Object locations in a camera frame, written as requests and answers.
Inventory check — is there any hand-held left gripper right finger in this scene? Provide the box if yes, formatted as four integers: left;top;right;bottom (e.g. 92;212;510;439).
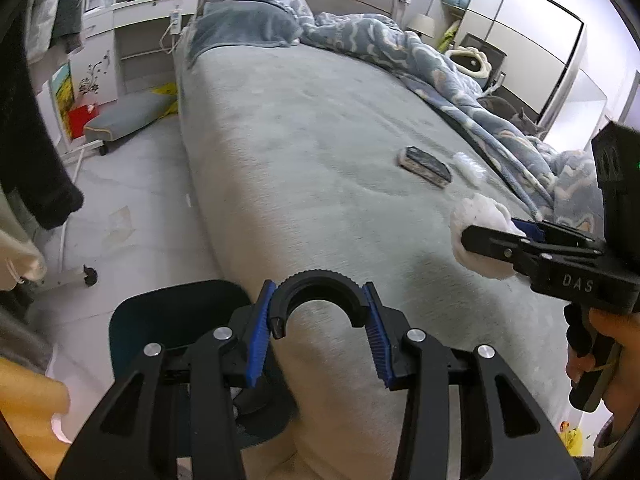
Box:
362;282;583;480

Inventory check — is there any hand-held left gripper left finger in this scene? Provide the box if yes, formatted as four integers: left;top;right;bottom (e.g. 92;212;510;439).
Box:
55;280;278;480

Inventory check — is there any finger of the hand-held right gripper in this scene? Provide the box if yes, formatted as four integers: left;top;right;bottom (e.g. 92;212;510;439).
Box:
511;217;606;257
461;225;548;288

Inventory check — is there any fluffy white tissue wad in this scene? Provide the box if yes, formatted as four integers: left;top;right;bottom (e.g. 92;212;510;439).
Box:
450;194;526;281

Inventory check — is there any clear plastic wrap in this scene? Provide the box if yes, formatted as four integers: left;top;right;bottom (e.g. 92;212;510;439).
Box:
452;152;487;187

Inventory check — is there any black plastic ring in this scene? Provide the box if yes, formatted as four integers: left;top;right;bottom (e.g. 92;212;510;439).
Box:
268;270;370;339

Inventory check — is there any dark teal waste bin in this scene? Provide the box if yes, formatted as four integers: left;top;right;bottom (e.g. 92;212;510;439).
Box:
108;280;301;461

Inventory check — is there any black rectangular packet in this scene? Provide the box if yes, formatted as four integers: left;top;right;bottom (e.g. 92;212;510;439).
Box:
397;146;453;190

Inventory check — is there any person's right forearm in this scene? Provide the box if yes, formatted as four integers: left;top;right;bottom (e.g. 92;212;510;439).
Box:
592;417;635;480

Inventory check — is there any person's right hand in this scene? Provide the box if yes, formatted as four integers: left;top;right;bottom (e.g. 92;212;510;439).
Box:
566;310;640;431

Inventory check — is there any grey cat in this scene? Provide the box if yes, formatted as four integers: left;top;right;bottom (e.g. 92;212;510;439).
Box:
480;95;549;139

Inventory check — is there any white and green cat bed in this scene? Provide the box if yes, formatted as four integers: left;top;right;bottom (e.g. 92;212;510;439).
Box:
445;47;489;79

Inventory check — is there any bed with grey-green sheet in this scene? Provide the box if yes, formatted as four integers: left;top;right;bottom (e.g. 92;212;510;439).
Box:
172;25;601;480

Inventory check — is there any black office chair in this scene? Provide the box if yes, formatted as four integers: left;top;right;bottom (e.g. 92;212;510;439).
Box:
457;32;509;97

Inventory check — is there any blue patterned fleece blanket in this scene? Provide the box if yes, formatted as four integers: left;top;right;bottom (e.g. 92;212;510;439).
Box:
229;0;609;234

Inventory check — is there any white clothes rack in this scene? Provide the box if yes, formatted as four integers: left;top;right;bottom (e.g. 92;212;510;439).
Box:
20;135;99;292

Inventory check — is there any white and grey wardrobe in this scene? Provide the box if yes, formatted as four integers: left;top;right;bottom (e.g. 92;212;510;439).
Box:
450;0;586;126

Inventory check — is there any yellow-green cloth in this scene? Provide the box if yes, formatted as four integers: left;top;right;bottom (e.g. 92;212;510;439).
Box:
437;20;459;54

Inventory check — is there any bedside lamp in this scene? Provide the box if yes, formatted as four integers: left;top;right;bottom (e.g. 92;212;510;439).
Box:
407;13;436;39

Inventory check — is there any olive-grey knit cardigan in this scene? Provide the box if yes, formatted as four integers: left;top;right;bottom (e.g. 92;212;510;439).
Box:
0;287;55;375

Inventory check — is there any cream coat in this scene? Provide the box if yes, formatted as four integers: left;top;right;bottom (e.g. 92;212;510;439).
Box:
0;195;49;292

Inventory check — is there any grey cushioned stool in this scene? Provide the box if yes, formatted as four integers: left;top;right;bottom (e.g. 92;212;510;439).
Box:
82;92;176;157

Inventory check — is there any yellow plastic bag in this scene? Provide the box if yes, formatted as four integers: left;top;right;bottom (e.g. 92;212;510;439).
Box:
150;84;179;117

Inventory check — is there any black fuzzy garment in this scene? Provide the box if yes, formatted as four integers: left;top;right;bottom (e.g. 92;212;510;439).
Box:
0;5;85;232

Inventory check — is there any yellow-green picture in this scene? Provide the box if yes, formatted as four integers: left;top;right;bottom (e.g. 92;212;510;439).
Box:
50;62;76;139

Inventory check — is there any blue-grey pillow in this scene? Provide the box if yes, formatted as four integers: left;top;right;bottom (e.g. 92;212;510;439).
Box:
187;0;304;69

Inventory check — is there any white power strip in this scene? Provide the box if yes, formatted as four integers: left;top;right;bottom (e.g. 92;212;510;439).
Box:
160;7;182;54

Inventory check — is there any white dressing table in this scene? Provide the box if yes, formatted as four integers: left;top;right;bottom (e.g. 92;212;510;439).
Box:
65;0;201;112

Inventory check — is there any dark grey knit vest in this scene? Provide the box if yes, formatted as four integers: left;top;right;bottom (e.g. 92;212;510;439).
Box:
50;0;94;54

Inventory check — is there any white ribbed garment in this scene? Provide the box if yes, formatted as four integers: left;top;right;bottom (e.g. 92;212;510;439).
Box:
25;0;62;64

